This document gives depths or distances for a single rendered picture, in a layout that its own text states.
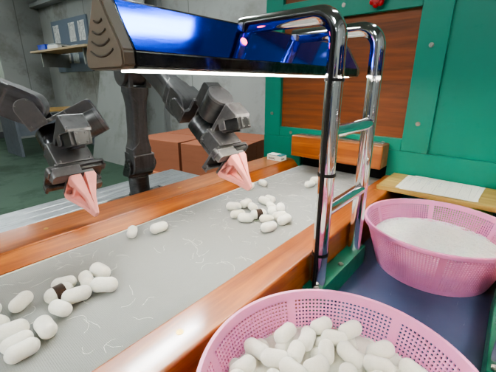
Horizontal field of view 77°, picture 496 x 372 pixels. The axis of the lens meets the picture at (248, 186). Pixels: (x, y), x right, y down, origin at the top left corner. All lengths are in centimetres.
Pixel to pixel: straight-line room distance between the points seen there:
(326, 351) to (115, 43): 39
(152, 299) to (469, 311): 50
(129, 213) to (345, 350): 49
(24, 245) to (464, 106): 100
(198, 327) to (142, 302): 12
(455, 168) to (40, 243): 96
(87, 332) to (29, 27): 737
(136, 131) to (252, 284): 65
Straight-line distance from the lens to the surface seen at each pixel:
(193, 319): 40
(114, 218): 70
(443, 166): 99
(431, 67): 97
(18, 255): 65
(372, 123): 58
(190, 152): 294
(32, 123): 69
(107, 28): 38
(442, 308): 63
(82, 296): 50
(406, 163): 100
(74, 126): 61
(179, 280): 51
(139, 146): 98
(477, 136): 98
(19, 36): 760
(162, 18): 42
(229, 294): 43
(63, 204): 111
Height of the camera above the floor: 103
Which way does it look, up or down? 18 degrees down
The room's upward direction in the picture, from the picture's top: straight up
